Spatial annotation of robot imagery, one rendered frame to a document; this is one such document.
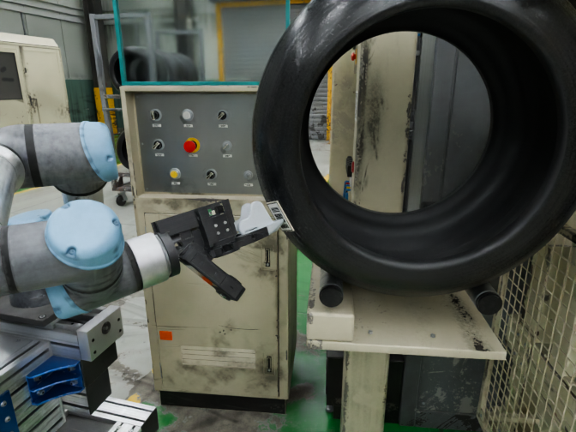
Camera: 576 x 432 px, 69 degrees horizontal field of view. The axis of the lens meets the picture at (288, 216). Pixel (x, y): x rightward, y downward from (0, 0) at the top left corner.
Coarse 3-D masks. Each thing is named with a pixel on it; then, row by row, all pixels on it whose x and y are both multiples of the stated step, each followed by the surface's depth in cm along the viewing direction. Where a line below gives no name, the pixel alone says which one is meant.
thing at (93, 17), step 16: (96, 16) 396; (112, 16) 392; (96, 32) 401; (96, 48) 405; (96, 64) 410; (112, 64) 418; (112, 80) 423; (112, 96) 416; (112, 144) 434; (128, 176) 440
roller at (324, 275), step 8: (320, 280) 81; (328, 280) 78; (336, 280) 78; (320, 288) 78; (328, 288) 76; (336, 288) 76; (320, 296) 77; (328, 296) 76; (336, 296) 76; (328, 304) 77; (336, 304) 77
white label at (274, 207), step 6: (270, 204) 73; (276, 204) 71; (270, 210) 74; (276, 210) 72; (282, 210) 71; (276, 216) 73; (282, 216) 72; (288, 222) 71; (282, 228) 74; (288, 228) 72
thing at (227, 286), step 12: (192, 252) 62; (192, 264) 61; (204, 264) 62; (204, 276) 62; (216, 276) 63; (228, 276) 64; (216, 288) 65; (228, 288) 64; (240, 288) 64; (228, 300) 66
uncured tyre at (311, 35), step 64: (320, 0) 63; (384, 0) 59; (448, 0) 58; (512, 0) 58; (320, 64) 62; (512, 64) 84; (256, 128) 70; (512, 128) 88; (320, 192) 97; (512, 192) 88; (320, 256) 73; (384, 256) 73; (448, 256) 72; (512, 256) 69
